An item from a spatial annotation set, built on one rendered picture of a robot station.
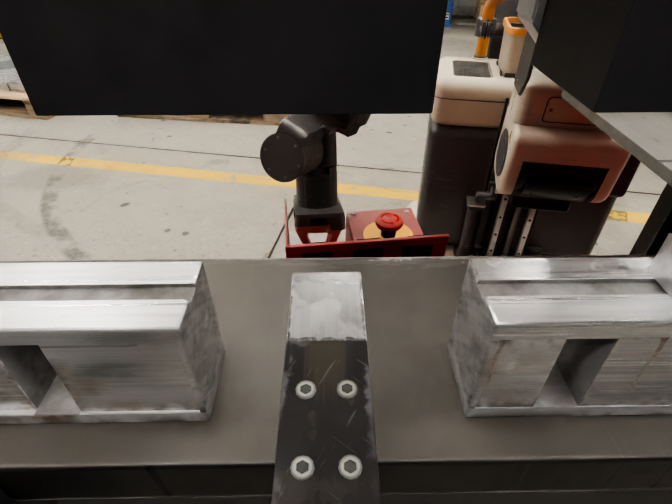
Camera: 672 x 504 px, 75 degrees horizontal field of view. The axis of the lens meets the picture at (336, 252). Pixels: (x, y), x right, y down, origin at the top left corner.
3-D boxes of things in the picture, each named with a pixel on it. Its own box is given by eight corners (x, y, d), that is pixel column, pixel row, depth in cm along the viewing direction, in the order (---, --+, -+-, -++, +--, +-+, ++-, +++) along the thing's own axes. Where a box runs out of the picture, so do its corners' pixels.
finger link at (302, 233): (297, 275, 63) (293, 213, 59) (296, 256, 69) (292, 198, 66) (344, 272, 63) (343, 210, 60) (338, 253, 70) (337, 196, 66)
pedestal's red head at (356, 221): (404, 264, 76) (416, 173, 65) (430, 334, 64) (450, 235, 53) (290, 273, 75) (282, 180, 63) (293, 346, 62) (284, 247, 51)
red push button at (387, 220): (398, 229, 65) (400, 209, 63) (404, 245, 62) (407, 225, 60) (371, 231, 65) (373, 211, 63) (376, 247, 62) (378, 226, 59)
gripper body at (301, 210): (295, 228, 57) (292, 172, 54) (294, 206, 66) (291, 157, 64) (344, 226, 58) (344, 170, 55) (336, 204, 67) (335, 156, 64)
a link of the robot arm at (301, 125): (380, 96, 55) (322, 64, 56) (350, 103, 45) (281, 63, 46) (340, 177, 61) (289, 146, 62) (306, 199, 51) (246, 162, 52)
